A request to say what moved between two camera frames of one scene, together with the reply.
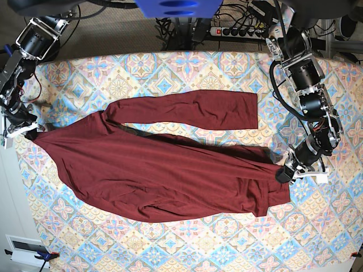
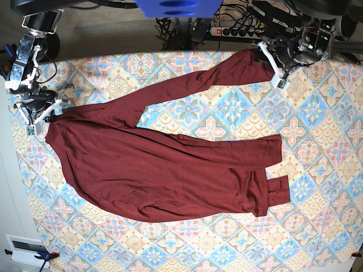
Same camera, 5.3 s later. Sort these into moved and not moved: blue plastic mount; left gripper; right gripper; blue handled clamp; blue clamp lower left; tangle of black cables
Moved: right gripper; left gripper
Not moved: blue plastic mount; blue handled clamp; blue clamp lower left; tangle of black cables
